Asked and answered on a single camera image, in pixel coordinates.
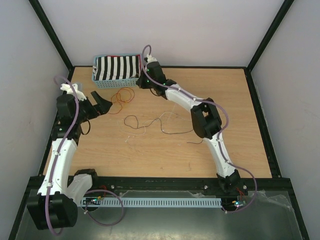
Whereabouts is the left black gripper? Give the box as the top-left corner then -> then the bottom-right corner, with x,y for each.
74,91 -> 112,123

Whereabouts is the purple cable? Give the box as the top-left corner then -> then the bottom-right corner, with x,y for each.
44,75 -> 124,236
141,44 -> 258,213

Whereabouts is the black white striped cloth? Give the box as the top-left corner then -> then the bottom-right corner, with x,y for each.
92,54 -> 141,81

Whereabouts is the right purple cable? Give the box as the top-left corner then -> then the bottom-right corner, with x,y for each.
141,44 -> 258,213

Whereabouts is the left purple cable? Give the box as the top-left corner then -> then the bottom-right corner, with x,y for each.
44,75 -> 124,236

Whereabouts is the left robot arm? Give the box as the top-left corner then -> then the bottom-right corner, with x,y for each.
26,91 -> 113,230

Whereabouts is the light blue slotted cable duct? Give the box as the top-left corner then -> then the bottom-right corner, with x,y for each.
80,197 -> 221,208

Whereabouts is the black enclosure frame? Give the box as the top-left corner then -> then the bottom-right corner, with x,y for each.
8,0 -> 309,240

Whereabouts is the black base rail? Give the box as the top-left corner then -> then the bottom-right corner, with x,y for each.
27,176 -> 248,198

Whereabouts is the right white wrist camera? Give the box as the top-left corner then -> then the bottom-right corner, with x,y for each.
144,54 -> 158,66

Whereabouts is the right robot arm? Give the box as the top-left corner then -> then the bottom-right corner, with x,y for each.
136,61 -> 241,195

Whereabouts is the light blue plastic basket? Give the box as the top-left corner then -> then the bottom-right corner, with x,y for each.
91,53 -> 141,89

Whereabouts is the white wire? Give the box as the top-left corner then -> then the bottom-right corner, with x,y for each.
116,111 -> 193,137

